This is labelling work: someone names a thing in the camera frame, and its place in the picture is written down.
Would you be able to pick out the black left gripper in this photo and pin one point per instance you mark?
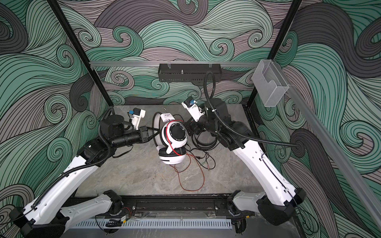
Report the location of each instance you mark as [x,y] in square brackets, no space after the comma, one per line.
[144,135]

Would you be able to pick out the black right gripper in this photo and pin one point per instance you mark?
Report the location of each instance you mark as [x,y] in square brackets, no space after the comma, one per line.
[198,125]

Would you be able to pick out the white and black headphones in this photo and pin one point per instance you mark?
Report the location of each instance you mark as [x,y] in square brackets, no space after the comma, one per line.
[171,140]

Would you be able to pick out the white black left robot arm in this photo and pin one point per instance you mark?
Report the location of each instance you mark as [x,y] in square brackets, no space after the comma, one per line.
[46,216]

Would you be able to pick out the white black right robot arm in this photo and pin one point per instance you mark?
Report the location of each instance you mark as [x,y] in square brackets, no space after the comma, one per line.
[279,200]

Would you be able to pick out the black and blue headphones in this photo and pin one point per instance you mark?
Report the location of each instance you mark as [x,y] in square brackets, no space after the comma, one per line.
[204,142]

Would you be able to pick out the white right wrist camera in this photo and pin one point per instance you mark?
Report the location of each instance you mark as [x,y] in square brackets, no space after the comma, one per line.
[193,109]

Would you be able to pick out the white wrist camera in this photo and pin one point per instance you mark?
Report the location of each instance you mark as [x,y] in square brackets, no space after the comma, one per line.
[135,117]
[193,109]

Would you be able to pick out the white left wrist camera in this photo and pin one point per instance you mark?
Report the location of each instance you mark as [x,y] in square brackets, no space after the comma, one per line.
[135,117]

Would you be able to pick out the black perforated wall tray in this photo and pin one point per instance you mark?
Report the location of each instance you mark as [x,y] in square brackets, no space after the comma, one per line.
[188,72]

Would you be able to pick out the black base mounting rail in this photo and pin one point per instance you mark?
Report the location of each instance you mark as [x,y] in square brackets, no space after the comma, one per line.
[219,204]

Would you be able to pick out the grey mesh wall holder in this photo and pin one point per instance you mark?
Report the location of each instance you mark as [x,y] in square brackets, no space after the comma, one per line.
[270,82]

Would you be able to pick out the white slotted cable duct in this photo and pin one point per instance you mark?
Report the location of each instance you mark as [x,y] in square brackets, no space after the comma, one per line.
[182,223]

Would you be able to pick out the black vertical frame post right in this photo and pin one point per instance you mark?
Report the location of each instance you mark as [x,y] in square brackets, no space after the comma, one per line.
[279,40]

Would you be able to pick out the black vertical frame post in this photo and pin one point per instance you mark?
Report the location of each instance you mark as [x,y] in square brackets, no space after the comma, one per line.
[54,5]
[279,40]

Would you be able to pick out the black vertical frame post left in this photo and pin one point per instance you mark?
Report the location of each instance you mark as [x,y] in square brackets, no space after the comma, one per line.
[54,5]

